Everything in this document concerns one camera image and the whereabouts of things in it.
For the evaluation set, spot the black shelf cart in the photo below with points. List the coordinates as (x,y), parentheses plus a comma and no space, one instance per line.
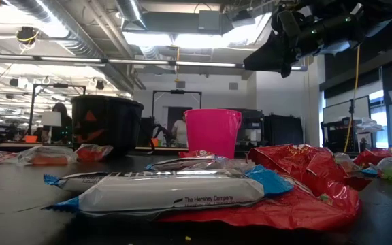
(252,119)

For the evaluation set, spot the ribbed silver duct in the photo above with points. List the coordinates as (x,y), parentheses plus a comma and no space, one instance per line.
(80,41)

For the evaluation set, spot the black cabinet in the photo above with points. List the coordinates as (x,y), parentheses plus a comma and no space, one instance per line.
(282,132)

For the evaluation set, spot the black storage shelf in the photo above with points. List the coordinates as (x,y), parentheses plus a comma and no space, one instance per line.
(335,136)

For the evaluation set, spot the white blue Hershey's bar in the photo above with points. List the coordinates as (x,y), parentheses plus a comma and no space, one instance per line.
(269,182)
(168,194)

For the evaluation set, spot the round silver duct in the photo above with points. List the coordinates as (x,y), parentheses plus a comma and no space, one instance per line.
(131,13)

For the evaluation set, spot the white plastic bag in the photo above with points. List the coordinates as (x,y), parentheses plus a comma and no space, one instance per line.
(369,125)

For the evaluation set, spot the person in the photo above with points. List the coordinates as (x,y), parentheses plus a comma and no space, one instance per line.
(60,122)
(180,131)

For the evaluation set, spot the orange bin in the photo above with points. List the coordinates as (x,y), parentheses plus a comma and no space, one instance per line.
(31,139)
(155,142)

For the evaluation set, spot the whiteboard on stand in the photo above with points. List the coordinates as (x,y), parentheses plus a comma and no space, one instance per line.
(339,110)

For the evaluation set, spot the grey wall speaker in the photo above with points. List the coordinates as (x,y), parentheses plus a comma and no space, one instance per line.
(180,84)
(233,86)

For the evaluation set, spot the white shade lamp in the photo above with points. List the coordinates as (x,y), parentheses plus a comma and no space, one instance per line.
(51,118)

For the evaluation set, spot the pink plastic bucket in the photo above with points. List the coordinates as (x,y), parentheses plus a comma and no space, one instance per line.
(213,132)

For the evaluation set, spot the small yellow crumb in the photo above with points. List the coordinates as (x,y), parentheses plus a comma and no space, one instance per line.
(188,239)

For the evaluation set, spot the clear orange candy pack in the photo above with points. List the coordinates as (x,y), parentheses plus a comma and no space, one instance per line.
(46,157)

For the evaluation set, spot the red Skittles bag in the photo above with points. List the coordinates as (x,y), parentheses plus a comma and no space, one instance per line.
(294,163)

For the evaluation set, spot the black jack-o-lantern bucket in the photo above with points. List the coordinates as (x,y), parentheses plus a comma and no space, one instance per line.
(114,126)

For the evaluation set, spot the black metal frame stand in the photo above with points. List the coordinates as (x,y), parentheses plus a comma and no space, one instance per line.
(60,85)
(177,91)

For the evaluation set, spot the small blue candy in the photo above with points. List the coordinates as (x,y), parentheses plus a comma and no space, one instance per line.
(370,171)

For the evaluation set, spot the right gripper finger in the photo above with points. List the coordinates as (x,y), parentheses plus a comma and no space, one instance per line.
(272,58)

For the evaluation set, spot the clear candy wrapper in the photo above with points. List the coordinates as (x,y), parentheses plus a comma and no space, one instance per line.
(347,163)

